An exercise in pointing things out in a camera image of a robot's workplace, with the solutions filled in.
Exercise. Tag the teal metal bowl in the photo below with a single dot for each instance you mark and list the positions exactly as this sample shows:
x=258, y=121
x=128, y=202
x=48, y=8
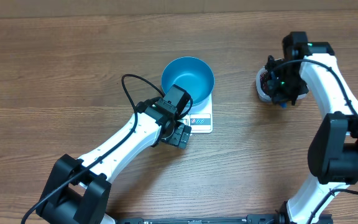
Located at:
x=191, y=74

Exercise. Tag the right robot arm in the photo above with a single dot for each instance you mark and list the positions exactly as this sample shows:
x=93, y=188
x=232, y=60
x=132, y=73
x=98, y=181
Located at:
x=311, y=67

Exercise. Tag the red beans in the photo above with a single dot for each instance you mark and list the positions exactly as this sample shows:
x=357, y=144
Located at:
x=264, y=78

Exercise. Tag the clear plastic food container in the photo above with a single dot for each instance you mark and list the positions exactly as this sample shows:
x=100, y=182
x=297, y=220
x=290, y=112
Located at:
x=284, y=86

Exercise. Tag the white digital kitchen scale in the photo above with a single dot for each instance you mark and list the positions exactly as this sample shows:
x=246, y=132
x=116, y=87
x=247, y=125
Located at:
x=200, y=117

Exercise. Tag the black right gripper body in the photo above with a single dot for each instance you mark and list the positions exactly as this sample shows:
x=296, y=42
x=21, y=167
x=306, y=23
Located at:
x=291, y=84

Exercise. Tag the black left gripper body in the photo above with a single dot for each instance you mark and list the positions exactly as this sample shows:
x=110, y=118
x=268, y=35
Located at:
x=179, y=137

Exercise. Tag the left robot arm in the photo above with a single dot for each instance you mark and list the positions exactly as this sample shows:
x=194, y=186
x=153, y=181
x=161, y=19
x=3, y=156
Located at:
x=77, y=190

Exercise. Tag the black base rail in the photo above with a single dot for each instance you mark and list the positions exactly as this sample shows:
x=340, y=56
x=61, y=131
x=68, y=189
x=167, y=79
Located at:
x=197, y=220

